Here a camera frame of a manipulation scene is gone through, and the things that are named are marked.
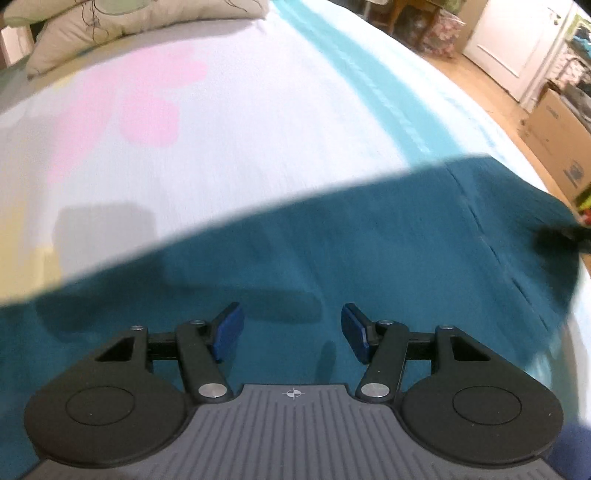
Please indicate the white door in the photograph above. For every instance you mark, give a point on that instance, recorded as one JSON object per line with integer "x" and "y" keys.
{"x": 508, "y": 37}

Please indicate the teal pants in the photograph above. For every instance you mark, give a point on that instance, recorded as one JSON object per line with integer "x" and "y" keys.
{"x": 277, "y": 240}

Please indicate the floral storage box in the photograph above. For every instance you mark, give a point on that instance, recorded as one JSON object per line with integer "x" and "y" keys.
{"x": 438, "y": 34}

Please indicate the dark blue cloth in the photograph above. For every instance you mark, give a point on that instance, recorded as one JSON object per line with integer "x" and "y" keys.
{"x": 572, "y": 445}

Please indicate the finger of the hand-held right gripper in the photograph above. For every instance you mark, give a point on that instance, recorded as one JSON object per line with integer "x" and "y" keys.
{"x": 570, "y": 234}

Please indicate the cardboard box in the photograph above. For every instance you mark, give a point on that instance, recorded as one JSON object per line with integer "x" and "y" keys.
{"x": 554, "y": 138}

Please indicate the pastel printed bed sheet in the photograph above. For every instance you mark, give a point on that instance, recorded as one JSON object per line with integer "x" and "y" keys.
{"x": 231, "y": 115}

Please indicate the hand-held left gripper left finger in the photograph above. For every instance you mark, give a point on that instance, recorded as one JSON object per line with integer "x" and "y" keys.
{"x": 228, "y": 330}

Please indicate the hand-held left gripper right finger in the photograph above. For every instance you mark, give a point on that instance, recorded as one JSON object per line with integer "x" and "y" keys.
{"x": 354, "y": 332}

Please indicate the green leaf print pillow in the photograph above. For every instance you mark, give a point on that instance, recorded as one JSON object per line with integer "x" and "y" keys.
{"x": 138, "y": 25}
{"x": 106, "y": 5}

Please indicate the wooden side table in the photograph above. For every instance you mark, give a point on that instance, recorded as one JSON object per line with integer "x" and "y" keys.
{"x": 406, "y": 14}

